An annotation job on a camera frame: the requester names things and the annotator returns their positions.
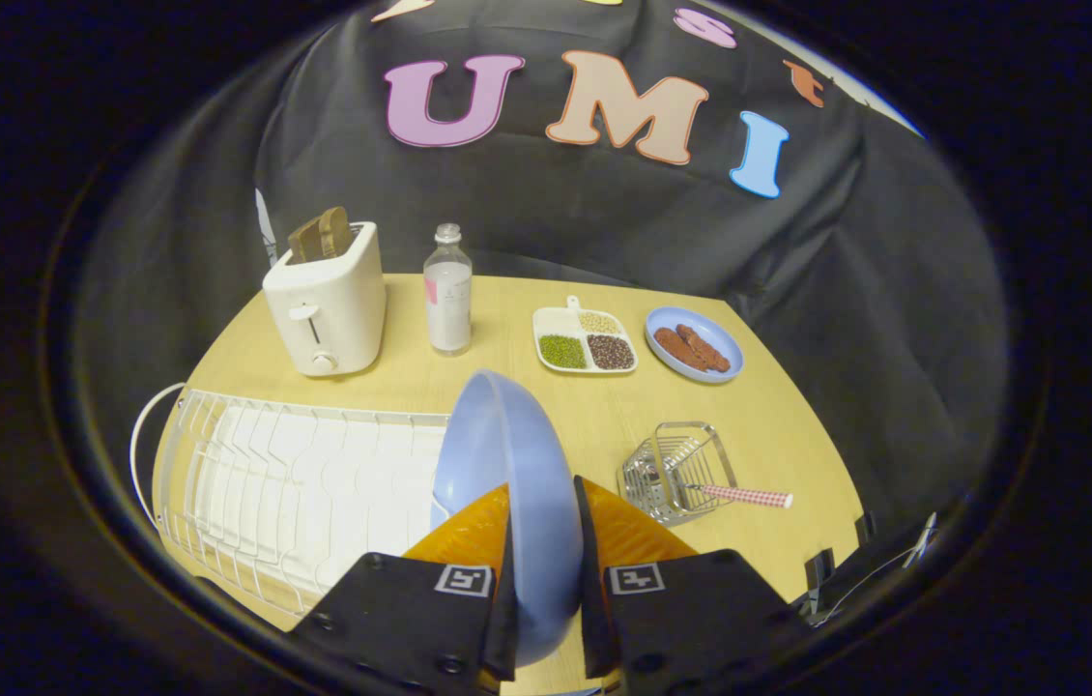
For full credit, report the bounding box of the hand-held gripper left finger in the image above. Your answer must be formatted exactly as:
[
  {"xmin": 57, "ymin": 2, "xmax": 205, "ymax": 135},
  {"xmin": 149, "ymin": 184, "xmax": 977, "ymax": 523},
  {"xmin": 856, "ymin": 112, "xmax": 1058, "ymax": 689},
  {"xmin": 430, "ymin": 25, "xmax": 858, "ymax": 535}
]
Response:
[{"xmin": 290, "ymin": 483, "xmax": 520, "ymax": 696}]

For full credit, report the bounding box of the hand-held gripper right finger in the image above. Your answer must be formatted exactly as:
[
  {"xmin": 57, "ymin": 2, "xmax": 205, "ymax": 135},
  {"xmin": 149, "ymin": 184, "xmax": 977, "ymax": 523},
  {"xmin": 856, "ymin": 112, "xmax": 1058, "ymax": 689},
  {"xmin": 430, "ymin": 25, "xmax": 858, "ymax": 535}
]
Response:
[{"xmin": 573, "ymin": 475, "xmax": 810, "ymax": 696}]

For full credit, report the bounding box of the light blue plate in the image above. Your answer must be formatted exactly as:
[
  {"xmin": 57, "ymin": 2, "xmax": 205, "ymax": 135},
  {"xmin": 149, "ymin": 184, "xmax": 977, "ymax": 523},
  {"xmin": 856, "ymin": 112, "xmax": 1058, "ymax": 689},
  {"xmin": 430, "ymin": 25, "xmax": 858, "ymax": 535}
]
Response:
[{"xmin": 431, "ymin": 368, "xmax": 585, "ymax": 669}]

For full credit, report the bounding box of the metal wire basket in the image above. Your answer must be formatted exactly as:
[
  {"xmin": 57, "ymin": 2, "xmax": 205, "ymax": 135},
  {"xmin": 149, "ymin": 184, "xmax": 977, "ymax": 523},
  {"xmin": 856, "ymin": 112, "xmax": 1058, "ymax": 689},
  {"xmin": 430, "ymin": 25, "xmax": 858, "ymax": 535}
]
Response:
[{"xmin": 618, "ymin": 421, "xmax": 739, "ymax": 528}]

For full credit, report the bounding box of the spoon with red checkered handle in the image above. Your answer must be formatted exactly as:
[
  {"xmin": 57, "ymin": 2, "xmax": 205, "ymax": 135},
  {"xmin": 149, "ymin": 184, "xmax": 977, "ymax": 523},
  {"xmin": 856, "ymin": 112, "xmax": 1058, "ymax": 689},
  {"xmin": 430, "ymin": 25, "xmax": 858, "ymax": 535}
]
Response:
[{"xmin": 684, "ymin": 482, "xmax": 794, "ymax": 509}]

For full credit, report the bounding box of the white wire dish rack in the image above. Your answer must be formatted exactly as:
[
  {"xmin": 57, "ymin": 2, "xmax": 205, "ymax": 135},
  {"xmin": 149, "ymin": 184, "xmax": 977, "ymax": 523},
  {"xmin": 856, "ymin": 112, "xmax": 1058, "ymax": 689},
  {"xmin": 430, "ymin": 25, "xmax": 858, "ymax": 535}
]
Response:
[{"xmin": 129, "ymin": 383, "xmax": 452, "ymax": 620}]

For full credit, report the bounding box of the white divided dish with beans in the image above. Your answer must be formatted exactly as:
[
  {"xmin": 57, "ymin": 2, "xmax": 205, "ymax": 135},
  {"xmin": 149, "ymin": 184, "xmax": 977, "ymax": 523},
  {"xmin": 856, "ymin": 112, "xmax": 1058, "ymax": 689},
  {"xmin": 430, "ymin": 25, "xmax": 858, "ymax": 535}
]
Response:
[{"xmin": 532, "ymin": 295, "xmax": 639, "ymax": 375}]

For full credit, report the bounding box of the blue plate with sausages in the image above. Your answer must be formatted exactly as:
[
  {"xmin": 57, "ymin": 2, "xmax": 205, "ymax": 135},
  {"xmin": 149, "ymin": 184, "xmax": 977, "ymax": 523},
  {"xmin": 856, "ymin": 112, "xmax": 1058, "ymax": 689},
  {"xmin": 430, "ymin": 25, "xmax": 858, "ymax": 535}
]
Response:
[{"xmin": 645, "ymin": 306, "xmax": 745, "ymax": 385}]

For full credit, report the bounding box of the black table clamp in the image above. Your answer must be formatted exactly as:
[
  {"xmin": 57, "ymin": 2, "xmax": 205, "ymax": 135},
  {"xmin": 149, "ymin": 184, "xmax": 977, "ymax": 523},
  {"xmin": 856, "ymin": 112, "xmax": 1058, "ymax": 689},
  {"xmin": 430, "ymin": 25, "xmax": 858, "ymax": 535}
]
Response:
[{"xmin": 792, "ymin": 512, "xmax": 880, "ymax": 620}]

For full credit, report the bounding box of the brown sausage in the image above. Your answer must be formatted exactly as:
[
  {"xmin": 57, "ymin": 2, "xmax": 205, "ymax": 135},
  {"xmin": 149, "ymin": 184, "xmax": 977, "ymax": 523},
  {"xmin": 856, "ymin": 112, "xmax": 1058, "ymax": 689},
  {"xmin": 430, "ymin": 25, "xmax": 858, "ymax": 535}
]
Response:
[
  {"xmin": 675, "ymin": 324, "xmax": 733, "ymax": 374},
  {"xmin": 653, "ymin": 327, "xmax": 709, "ymax": 373}
]

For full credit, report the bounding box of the clear plastic bottle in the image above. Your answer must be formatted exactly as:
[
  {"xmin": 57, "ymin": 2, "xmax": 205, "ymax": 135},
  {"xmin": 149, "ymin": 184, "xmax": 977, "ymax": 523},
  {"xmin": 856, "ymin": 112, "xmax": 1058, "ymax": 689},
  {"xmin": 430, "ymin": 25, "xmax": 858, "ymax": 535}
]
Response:
[{"xmin": 423, "ymin": 223, "xmax": 474, "ymax": 357}]

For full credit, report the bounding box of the cream toaster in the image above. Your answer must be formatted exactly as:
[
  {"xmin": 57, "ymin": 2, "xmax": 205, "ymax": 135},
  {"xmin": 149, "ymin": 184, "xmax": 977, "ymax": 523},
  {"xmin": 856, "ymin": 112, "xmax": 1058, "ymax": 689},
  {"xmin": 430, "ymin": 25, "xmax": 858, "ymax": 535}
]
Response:
[{"xmin": 262, "ymin": 221, "xmax": 388, "ymax": 378}]

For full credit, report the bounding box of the black backdrop cloth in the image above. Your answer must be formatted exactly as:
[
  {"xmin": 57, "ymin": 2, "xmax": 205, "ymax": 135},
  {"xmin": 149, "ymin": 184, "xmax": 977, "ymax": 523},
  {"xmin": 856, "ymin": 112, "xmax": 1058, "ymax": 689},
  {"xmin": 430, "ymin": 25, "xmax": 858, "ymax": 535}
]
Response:
[{"xmin": 72, "ymin": 0, "xmax": 1011, "ymax": 542}]

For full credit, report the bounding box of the toast slice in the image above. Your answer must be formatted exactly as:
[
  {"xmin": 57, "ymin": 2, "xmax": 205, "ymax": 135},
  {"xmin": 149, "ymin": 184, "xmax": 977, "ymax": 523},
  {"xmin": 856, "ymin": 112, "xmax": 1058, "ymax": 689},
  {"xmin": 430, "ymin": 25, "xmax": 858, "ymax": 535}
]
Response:
[
  {"xmin": 318, "ymin": 206, "xmax": 353, "ymax": 259},
  {"xmin": 287, "ymin": 216, "xmax": 325, "ymax": 265}
]

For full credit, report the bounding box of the white cable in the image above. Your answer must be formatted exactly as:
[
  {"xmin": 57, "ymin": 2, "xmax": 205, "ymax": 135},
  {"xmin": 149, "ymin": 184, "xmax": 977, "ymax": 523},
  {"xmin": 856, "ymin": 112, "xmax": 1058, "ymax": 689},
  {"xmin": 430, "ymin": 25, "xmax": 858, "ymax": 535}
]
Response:
[{"xmin": 812, "ymin": 512, "xmax": 938, "ymax": 624}]

